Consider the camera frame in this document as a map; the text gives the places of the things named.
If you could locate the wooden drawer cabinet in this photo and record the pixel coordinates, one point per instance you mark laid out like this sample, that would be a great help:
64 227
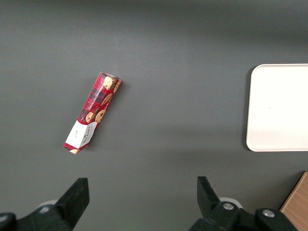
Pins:
298 207

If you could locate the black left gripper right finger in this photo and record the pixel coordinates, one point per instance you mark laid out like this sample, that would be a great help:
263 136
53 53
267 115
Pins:
211 211

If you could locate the red tartan cookie box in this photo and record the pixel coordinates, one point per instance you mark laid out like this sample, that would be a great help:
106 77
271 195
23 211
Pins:
96 108

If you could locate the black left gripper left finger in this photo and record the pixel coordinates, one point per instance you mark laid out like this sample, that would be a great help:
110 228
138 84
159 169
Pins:
65 207

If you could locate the white rectangular tray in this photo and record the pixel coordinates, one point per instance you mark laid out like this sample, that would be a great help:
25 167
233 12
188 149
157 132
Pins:
276 108

